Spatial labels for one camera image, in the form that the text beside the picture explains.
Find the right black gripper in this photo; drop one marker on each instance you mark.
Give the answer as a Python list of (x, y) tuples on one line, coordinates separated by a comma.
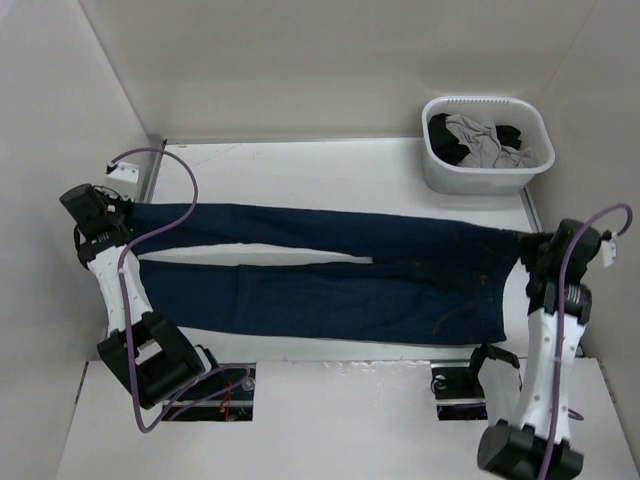
[(528, 241)]

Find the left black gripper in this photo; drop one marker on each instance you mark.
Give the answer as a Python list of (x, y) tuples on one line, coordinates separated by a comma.
[(127, 204)]

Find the dark blue denim trousers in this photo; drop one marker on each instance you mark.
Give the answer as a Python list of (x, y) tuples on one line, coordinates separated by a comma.
[(405, 280)]

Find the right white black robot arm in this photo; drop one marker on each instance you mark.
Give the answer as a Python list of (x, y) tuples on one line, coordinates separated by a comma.
[(528, 434)]

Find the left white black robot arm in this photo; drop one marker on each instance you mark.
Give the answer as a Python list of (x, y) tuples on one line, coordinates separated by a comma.
[(144, 350)]

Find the grey crumpled garment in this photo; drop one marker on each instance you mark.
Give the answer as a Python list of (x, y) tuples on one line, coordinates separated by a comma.
[(489, 146)]

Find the white plastic laundry basket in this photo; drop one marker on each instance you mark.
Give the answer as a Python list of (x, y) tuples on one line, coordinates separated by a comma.
[(444, 178)]

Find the black garment in basket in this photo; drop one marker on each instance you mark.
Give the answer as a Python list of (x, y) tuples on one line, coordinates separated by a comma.
[(444, 144)]

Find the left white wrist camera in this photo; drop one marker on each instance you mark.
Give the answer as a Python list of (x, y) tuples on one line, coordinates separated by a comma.
[(123, 179)]

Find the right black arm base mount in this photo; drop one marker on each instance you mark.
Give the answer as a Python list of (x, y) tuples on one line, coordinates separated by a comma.
[(458, 394)]

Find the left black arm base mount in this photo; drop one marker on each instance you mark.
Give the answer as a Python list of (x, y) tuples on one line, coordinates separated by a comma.
[(224, 397)]

